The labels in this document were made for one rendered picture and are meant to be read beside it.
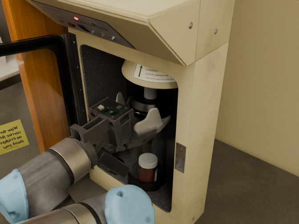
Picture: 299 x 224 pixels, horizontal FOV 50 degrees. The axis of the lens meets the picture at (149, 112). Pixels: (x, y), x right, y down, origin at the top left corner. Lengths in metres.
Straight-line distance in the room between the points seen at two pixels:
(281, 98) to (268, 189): 0.26
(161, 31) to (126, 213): 0.23
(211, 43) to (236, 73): 0.47
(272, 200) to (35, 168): 0.65
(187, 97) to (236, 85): 0.48
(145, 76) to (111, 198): 0.28
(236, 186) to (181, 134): 0.41
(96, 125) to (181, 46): 0.21
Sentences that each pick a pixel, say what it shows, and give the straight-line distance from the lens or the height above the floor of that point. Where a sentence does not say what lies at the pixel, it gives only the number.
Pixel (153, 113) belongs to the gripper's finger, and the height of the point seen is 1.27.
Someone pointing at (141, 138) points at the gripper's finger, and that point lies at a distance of 0.63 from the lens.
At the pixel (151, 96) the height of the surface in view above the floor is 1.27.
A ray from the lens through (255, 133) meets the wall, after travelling 1.06.
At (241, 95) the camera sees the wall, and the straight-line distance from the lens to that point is 1.02.
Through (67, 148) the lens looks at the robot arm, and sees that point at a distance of 0.56.
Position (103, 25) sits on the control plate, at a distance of 0.50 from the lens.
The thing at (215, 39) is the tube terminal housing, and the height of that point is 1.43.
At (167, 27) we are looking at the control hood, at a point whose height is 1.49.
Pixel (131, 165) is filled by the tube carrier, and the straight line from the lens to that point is 0.77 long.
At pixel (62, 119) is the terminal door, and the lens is 0.79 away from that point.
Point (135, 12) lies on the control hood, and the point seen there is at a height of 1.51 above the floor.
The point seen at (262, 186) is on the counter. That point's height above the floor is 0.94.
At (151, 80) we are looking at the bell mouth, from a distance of 0.62.
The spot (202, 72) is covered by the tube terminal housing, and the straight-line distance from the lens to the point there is 0.54.
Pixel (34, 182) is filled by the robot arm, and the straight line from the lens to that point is 0.53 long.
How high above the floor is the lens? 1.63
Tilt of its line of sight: 34 degrees down
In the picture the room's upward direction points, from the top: straight up
